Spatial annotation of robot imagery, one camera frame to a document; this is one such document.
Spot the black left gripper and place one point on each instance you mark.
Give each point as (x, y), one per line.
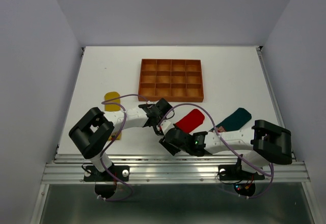
(158, 132)

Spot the yellow sock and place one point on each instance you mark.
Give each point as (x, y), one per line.
(113, 112)

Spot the red sock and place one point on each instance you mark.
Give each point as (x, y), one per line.
(191, 121)

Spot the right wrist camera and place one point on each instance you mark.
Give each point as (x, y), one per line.
(165, 126)

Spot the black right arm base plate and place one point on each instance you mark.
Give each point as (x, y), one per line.
(231, 172)

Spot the dark green sock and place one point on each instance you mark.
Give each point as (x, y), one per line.
(235, 121)

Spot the aluminium mounting rail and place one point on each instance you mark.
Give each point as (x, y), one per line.
(155, 169)

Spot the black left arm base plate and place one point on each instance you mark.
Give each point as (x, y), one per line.
(91, 174)

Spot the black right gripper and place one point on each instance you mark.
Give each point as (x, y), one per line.
(170, 147)

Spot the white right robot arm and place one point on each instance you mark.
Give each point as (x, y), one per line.
(255, 147)

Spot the orange compartment tray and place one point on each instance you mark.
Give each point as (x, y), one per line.
(175, 80)

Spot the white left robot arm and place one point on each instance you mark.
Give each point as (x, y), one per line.
(93, 130)

